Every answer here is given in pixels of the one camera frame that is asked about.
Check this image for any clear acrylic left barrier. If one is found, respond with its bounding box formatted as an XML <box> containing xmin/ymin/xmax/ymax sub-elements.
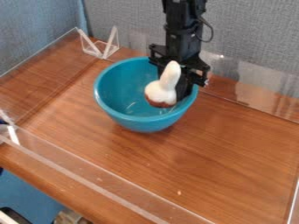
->
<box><xmin>0</xmin><ymin>27</ymin><xmax>96</xmax><ymax>89</ymax></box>

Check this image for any clear acrylic barrier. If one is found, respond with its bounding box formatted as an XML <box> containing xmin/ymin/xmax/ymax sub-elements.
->
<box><xmin>126</xmin><ymin>31</ymin><xmax>299</xmax><ymax>123</ymax></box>
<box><xmin>0</xmin><ymin>109</ymin><xmax>213</xmax><ymax>224</ymax></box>
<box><xmin>0</xmin><ymin>27</ymin><xmax>96</xmax><ymax>89</ymax></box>

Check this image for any blue bowl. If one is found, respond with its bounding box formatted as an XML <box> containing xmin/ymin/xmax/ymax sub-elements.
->
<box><xmin>93</xmin><ymin>57</ymin><xmax>198</xmax><ymax>133</ymax></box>

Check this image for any black cable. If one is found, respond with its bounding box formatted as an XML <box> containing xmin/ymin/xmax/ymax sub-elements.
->
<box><xmin>193</xmin><ymin>16</ymin><xmax>214</xmax><ymax>44</ymax></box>

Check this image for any clear acrylic back barrier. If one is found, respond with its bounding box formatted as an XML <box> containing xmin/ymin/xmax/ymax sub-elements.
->
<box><xmin>126</xmin><ymin>31</ymin><xmax>299</xmax><ymax>123</ymax></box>

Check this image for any clear acrylic front barrier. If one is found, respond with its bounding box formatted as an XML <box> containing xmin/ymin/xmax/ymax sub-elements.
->
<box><xmin>0</xmin><ymin>109</ymin><xmax>213</xmax><ymax>224</ymax></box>

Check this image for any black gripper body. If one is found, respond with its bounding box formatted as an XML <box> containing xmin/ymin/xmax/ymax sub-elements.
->
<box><xmin>149</xmin><ymin>0</ymin><xmax>210</xmax><ymax>87</ymax></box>

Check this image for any clear acrylic corner bracket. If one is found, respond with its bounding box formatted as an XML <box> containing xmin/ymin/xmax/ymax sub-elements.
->
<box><xmin>77</xmin><ymin>26</ymin><xmax>120</xmax><ymax>60</ymax></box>

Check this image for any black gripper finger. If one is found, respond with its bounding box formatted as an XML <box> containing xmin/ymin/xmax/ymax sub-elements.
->
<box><xmin>174</xmin><ymin>71</ymin><xmax>192</xmax><ymax>102</ymax></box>
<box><xmin>157</xmin><ymin>66</ymin><xmax>165</xmax><ymax>80</ymax></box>

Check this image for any plush mushroom toy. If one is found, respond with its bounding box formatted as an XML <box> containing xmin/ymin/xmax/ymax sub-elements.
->
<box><xmin>144</xmin><ymin>60</ymin><xmax>181</xmax><ymax>108</ymax></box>

